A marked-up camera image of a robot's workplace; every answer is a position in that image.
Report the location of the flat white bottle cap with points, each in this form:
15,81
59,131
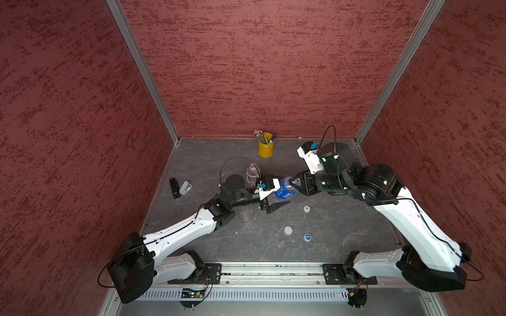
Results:
288,230

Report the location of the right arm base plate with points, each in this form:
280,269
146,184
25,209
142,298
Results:
337,274

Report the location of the clear bottle blue label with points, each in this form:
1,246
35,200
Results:
286,190

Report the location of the perforated cable tray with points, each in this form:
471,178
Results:
250,295

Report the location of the black stapler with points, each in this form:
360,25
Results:
175,189

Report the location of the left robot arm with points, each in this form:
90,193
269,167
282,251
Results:
141,261

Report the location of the small clear bottle white label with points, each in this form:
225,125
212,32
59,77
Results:
252,174

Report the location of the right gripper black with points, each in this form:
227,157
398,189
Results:
307,185

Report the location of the yellow pencil cup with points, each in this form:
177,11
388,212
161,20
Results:
266,151

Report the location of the aluminium mounting rail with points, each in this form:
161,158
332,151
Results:
269,274

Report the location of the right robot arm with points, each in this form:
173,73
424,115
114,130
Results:
431,261

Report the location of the pencils bundle in cup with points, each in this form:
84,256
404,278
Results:
261,137

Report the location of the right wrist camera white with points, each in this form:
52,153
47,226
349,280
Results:
309,153

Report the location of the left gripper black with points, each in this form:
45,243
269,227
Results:
264,205

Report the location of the grey small stapler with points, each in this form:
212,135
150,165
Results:
185,188

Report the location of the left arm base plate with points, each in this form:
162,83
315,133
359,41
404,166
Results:
206,274

